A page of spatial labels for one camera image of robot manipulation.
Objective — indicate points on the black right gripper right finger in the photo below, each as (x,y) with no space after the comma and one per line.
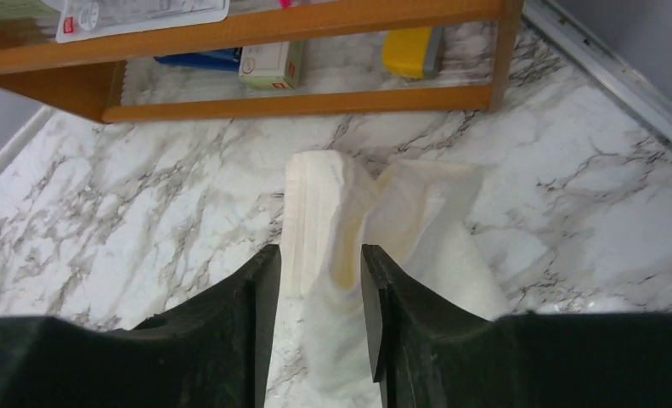
(427,352)

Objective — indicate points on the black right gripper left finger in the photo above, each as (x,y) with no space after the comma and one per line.
(212,350)

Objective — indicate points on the white towel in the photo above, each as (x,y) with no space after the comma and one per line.
(415,210)

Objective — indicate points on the blue flat object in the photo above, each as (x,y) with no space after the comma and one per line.
(227,59)

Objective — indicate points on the white green small box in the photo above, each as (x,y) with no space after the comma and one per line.
(272,66)

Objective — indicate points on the yellow grey sponge block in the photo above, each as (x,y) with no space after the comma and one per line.
(415,53)

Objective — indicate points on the orange wooden shelf rack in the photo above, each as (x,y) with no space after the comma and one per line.
(153,61)

